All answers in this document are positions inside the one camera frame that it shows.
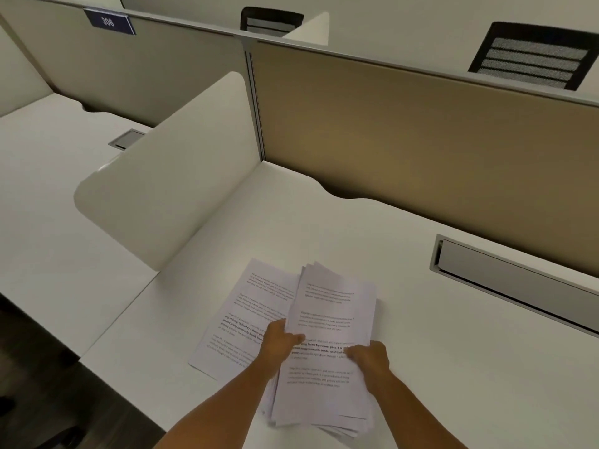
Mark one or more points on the person's right hand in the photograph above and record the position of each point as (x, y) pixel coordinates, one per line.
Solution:
(374, 364)

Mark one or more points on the person's left hand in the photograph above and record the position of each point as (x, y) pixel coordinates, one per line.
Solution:
(274, 345)

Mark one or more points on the person's right thumb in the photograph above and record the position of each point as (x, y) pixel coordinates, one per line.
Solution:
(356, 354)

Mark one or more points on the person's left thumb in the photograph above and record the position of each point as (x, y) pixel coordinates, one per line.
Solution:
(294, 339)

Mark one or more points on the stack of printed paper sheets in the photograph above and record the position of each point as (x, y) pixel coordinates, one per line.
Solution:
(327, 317)

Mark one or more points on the person's right forearm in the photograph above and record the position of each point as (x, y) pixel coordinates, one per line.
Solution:
(416, 416)

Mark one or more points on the person's left forearm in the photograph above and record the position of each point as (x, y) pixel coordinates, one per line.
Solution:
(220, 406)

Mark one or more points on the loose printed paper sheet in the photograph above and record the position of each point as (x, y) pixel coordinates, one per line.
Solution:
(243, 317)

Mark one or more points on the white curved desk divider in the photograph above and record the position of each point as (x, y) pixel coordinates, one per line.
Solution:
(178, 182)
(311, 30)

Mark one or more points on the beige fabric partition panel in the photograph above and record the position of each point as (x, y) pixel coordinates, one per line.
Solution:
(421, 149)

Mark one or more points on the grey fabric partition panel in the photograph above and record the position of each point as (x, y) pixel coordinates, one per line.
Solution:
(140, 74)

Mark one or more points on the black mesh office chair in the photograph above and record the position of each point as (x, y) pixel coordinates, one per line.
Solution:
(529, 56)
(269, 20)

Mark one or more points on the blue number sign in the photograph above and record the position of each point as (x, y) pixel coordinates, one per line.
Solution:
(110, 21)

